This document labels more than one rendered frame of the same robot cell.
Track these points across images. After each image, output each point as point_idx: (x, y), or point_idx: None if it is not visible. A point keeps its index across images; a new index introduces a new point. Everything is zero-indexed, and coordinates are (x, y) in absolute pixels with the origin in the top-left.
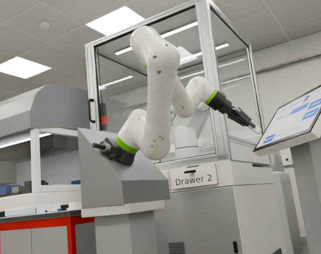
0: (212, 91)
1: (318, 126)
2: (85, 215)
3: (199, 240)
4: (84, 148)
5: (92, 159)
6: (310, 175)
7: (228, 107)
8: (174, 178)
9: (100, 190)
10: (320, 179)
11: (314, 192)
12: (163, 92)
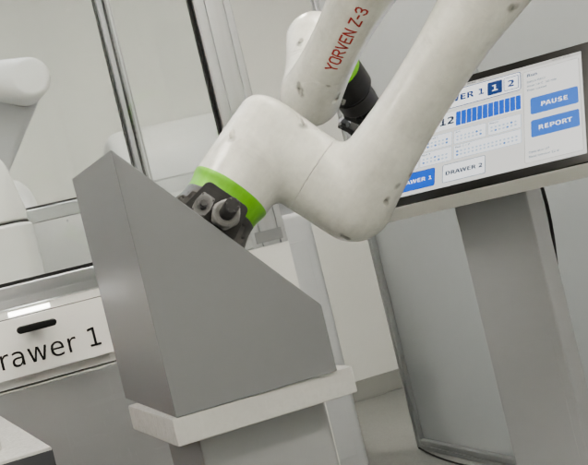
0: None
1: None
2: (195, 435)
3: None
4: (159, 220)
5: (198, 254)
6: (523, 256)
7: (375, 101)
8: None
9: (246, 347)
10: (546, 262)
11: (536, 292)
12: (483, 57)
